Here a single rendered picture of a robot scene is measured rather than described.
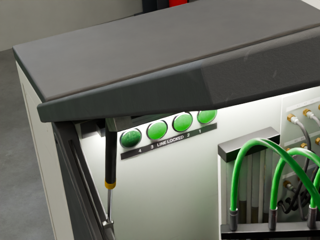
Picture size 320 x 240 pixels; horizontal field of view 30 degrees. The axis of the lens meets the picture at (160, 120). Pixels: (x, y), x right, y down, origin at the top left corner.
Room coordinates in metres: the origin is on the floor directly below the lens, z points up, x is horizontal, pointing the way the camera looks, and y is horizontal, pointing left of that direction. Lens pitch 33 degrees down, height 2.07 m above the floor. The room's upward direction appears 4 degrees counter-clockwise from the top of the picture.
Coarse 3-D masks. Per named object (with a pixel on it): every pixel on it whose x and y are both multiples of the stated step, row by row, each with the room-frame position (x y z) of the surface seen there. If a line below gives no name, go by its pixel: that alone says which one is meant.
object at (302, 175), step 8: (248, 144) 0.96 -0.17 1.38; (256, 144) 0.94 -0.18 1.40; (264, 144) 0.91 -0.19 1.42; (272, 144) 0.89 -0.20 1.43; (240, 152) 0.99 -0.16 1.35; (280, 152) 0.86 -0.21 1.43; (240, 160) 1.00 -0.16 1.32; (288, 160) 0.84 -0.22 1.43; (296, 168) 0.82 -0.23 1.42; (232, 176) 1.02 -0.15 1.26; (304, 176) 0.80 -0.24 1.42; (232, 184) 1.02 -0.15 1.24; (304, 184) 0.79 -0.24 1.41; (312, 184) 0.79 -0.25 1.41; (232, 192) 1.02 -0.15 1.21; (312, 192) 0.78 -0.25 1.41; (232, 200) 1.02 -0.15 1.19; (232, 208) 1.02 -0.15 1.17
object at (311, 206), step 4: (316, 176) 1.00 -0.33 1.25; (316, 180) 1.00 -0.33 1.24; (316, 184) 1.00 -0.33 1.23; (316, 188) 1.00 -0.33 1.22; (312, 200) 1.01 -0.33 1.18; (312, 204) 1.01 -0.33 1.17; (312, 208) 1.01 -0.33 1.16; (316, 208) 1.01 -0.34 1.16; (308, 212) 1.02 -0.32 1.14; (312, 212) 1.01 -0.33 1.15; (316, 212) 1.01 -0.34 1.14; (308, 216) 1.01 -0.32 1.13; (312, 216) 1.01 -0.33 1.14; (308, 220) 1.01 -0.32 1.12; (312, 220) 1.01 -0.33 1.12; (308, 224) 1.01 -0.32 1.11; (312, 224) 1.01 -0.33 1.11
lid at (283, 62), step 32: (192, 64) 0.38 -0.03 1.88; (224, 64) 0.36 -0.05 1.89; (256, 64) 0.35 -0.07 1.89; (288, 64) 0.34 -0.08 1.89; (96, 96) 0.61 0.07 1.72; (128, 96) 0.50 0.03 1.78; (160, 96) 0.43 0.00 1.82; (192, 96) 0.38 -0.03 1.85; (224, 96) 0.35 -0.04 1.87; (256, 96) 0.34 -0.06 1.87; (128, 128) 0.65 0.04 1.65
